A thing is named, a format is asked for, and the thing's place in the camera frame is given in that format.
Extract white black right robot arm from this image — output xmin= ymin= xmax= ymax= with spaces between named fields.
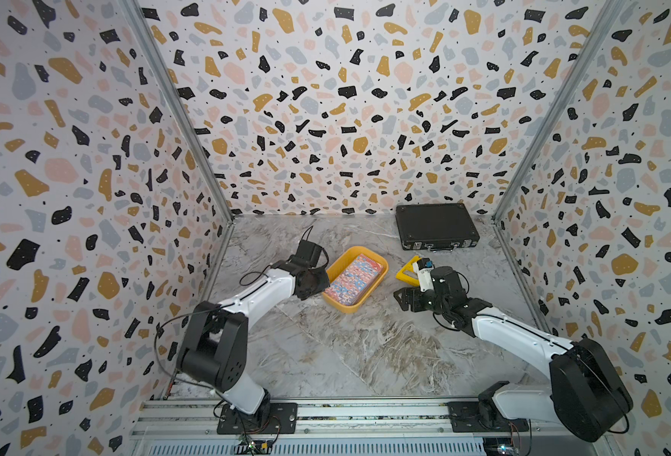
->
xmin=393 ymin=258 xmax=633 ymax=443

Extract yellow plastic storage box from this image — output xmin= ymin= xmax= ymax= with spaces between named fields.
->
xmin=322 ymin=246 xmax=388 ymax=315

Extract yellow triangular plastic block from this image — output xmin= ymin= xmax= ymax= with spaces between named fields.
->
xmin=396 ymin=256 xmax=421 ymax=287

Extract right aluminium corner post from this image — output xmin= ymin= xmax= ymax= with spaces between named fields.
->
xmin=492 ymin=0 xmax=625 ymax=227

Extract red blue cat sticker sheet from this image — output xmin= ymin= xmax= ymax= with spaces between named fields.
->
xmin=324 ymin=254 xmax=383 ymax=307

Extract black hard case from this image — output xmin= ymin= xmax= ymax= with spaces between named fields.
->
xmin=395 ymin=203 xmax=480 ymax=251

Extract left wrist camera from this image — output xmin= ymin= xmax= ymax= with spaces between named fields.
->
xmin=295 ymin=239 xmax=323 ymax=268

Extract aluminium corner post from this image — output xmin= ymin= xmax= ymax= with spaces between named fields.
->
xmin=119 ymin=0 xmax=234 ymax=225
xmin=492 ymin=0 xmax=625 ymax=227

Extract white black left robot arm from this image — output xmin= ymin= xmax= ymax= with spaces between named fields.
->
xmin=176 ymin=256 xmax=330 ymax=416

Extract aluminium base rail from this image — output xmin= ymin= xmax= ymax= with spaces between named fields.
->
xmin=128 ymin=397 xmax=621 ymax=456

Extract left aluminium corner post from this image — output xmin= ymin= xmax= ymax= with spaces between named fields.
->
xmin=119 ymin=0 xmax=234 ymax=225

